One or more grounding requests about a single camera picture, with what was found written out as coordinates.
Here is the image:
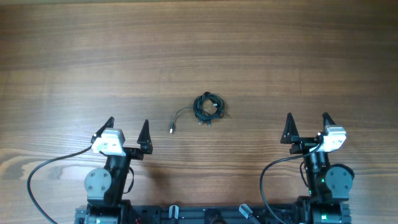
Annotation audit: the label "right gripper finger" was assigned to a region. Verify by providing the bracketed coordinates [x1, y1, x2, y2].
[322, 112, 336, 127]
[280, 113, 299, 144]

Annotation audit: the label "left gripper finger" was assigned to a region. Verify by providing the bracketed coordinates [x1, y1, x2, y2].
[91, 116, 114, 144]
[137, 119, 153, 154]

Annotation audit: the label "black usb cables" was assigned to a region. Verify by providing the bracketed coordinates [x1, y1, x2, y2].
[169, 91, 226, 134]

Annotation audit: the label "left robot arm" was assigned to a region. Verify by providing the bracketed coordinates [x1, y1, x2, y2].
[74, 117, 153, 224]

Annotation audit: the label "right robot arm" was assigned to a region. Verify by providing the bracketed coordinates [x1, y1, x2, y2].
[280, 113, 354, 224]

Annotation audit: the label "right camera cable black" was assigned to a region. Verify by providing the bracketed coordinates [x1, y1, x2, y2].
[259, 136, 323, 223]

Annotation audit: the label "camera cable black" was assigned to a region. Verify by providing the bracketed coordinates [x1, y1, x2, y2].
[259, 136, 323, 223]
[26, 146, 91, 223]

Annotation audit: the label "left camera cable black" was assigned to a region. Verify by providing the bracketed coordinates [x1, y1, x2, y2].
[26, 146, 91, 223]

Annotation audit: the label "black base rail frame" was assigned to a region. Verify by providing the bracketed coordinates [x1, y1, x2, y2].
[130, 203, 299, 224]

